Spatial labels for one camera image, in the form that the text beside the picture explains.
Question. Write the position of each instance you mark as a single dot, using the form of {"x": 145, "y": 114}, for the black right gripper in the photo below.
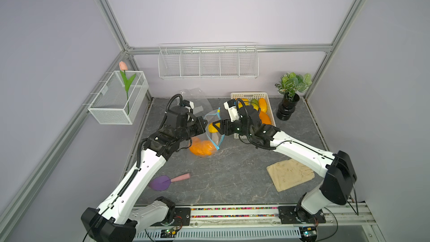
{"x": 224, "y": 122}

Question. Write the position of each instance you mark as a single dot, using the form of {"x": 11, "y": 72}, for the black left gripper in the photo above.
{"x": 200, "y": 128}

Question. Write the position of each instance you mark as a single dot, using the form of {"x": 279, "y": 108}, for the clear zip-top bag blue zipper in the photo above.
{"x": 215, "y": 138}

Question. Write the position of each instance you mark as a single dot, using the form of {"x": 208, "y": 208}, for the large orange mango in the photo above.
{"x": 202, "y": 148}

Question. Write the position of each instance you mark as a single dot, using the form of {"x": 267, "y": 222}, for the green mango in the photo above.
{"x": 255, "y": 104}

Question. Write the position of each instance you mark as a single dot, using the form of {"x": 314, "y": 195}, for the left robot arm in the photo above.
{"x": 112, "y": 220}

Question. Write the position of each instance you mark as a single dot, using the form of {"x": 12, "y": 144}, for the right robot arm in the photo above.
{"x": 336, "y": 169}

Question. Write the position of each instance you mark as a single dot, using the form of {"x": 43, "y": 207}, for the spare clear zip-top bag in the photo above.
{"x": 199, "y": 99}

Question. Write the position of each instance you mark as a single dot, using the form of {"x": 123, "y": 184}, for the orange mango top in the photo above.
{"x": 265, "y": 118}

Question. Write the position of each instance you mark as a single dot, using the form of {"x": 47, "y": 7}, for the small yellow mango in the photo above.
{"x": 263, "y": 105}

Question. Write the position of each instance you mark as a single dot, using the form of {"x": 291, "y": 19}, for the white perforated plastic basket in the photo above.
{"x": 257, "y": 98}

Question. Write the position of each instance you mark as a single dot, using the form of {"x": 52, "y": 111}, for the black glossy plant pot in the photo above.
{"x": 287, "y": 107}

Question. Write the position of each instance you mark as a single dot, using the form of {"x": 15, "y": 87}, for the purple pink scoop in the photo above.
{"x": 163, "y": 182}

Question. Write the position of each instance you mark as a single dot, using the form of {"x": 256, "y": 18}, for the beige work glove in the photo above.
{"x": 288, "y": 174}

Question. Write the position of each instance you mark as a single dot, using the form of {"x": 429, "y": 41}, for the green artificial plant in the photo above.
{"x": 291, "y": 83}

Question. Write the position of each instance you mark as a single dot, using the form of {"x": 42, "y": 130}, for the pink artificial tulip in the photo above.
{"x": 128, "y": 81}

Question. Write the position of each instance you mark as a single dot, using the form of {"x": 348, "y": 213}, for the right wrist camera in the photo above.
{"x": 230, "y": 106}

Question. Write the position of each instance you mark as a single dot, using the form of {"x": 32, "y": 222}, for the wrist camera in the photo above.
{"x": 188, "y": 104}
{"x": 230, "y": 106}

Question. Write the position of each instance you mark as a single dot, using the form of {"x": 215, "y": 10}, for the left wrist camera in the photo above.
{"x": 188, "y": 104}

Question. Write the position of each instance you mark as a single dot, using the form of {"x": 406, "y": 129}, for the white wire wall shelf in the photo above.
{"x": 208, "y": 60}

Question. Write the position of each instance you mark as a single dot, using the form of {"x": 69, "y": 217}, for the white mesh wall basket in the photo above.
{"x": 109, "y": 104}

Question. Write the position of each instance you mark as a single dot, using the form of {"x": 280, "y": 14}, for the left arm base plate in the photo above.
{"x": 178, "y": 217}

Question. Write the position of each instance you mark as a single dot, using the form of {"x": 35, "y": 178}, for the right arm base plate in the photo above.
{"x": 294, "y": 215}

